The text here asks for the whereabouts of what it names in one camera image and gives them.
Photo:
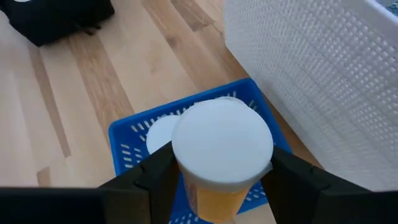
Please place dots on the tall white woven plastic basket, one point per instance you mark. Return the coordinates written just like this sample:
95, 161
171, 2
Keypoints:
326, 77

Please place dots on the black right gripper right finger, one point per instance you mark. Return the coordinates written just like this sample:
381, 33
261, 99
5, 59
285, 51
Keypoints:
298, 193

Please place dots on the black first aid kit pouch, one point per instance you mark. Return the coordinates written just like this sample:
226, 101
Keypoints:
56, 18

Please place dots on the small blue plastic basket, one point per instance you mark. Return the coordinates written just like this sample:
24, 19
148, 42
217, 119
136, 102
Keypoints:
130, 140

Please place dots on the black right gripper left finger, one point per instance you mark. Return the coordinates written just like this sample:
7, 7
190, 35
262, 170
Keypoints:
155, 186

